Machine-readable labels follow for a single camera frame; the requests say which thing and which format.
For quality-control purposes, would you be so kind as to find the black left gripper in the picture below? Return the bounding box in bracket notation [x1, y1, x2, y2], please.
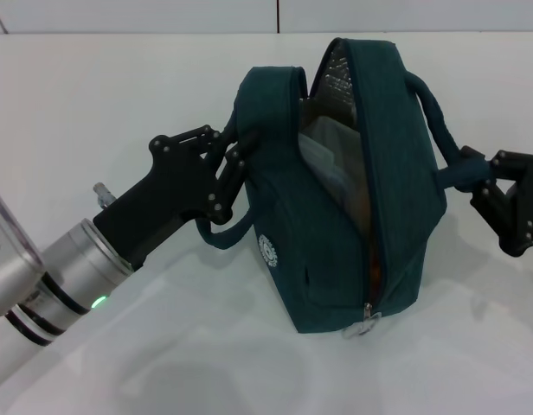
[92, 124, 262, 272]

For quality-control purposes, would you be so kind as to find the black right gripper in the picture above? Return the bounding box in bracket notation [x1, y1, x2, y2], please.
[459, 145, 533, 259]

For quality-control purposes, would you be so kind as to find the dark teal zippered lunch bag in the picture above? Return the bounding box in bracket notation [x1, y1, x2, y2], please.
[196, 36, 497, 341]

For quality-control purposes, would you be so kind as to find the clear plastic food container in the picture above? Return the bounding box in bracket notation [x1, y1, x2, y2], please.
[297, 114, 367, 204]

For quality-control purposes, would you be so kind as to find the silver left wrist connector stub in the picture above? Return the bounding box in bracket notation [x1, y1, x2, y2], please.
[92, 183, 116, 208]

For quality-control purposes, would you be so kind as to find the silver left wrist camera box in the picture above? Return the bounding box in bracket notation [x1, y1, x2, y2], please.
[0, 181, 47, 317]

